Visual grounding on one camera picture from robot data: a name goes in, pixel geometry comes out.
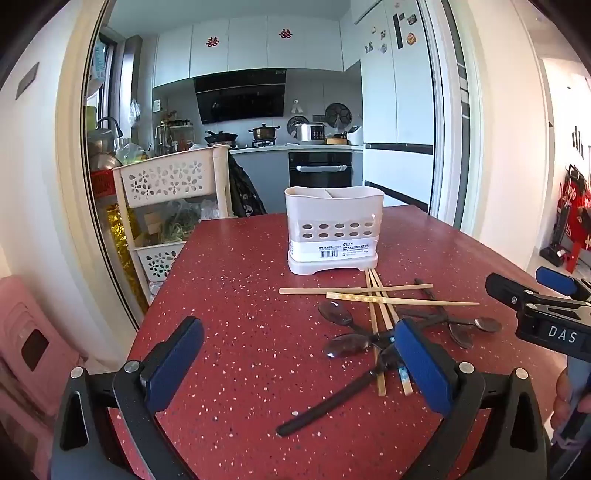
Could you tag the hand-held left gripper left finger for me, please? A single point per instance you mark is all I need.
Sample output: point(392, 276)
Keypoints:
point(178, 364)

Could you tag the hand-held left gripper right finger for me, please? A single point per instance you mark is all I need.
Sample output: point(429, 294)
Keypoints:
point(422, 364)

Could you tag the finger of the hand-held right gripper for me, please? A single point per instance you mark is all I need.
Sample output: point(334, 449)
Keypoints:
point(556, 278)
point(508, 288)

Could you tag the dark translucent spoon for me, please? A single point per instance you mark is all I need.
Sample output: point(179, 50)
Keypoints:
point(346, 346)
point(461, 336)
point(487, 324)
point(334, 314)
point(323, 408)

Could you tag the white utensil holder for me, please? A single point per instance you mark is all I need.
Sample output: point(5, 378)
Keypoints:
point(332, 207)

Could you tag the person's right hand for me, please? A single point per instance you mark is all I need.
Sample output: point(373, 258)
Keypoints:
point(563, 392)

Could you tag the red hanging decorations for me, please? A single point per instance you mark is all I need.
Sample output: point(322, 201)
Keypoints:
point(575, 203)

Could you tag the gold foil wrapping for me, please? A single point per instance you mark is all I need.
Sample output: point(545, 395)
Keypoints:
point(122, 244)

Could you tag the green vegetables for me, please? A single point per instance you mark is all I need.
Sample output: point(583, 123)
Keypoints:
point(178, 221)

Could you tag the pink plastic stool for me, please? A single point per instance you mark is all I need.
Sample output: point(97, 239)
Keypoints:
point(27, 323)

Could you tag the white plastic storage cart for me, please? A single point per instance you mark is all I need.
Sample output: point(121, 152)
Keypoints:
point(166, 177)

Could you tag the black plastic bag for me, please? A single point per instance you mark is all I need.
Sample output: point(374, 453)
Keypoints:
point(244, 189)

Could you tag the grey kitchen base cabinets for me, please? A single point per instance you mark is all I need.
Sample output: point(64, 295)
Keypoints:
point(268, 184)

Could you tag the metal bowl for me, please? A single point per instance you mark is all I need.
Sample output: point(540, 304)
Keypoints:
point(105, 162)

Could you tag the white countertop appliance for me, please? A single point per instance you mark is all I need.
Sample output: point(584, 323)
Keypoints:
point(354, 134)

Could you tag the black built-in oven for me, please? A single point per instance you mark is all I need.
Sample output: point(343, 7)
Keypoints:
point(321, 168)

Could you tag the wooden board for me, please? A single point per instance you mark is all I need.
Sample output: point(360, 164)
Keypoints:
point(336, 140)

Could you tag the white refrigerator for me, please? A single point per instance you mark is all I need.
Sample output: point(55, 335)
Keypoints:
point(392, 92)

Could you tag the spice rack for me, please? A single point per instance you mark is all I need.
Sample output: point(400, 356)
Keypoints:
point(173, 136)

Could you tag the black wok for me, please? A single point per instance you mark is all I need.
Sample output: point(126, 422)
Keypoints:
point(221, 137)

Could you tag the gas stove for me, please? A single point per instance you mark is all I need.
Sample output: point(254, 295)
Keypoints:
point(264, 144)

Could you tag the metal pot with lid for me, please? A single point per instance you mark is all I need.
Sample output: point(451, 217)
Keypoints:
point(264, 133)

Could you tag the silver rice cooker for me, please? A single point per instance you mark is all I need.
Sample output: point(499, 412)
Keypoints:
point(310, 134)

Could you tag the kitchen faucet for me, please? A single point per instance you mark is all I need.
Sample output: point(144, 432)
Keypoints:
point(111, 122)

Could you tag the orange round fridge magnet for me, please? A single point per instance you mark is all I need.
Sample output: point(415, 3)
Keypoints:
point(412, 39)

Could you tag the black range hood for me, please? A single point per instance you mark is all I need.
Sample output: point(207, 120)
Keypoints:
point(242, 97)

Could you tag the red paper decal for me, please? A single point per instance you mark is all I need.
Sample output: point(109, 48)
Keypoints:
point(212, 41)
point(285, 33)

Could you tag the black round wall rack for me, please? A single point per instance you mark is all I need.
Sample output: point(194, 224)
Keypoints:
point(295, 123)
point(337, 114)

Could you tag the white wall hook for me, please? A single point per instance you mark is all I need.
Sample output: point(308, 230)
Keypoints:
point(295, 107)

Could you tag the white wall cabinets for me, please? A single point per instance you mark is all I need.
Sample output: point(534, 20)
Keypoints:
point(249, 46)

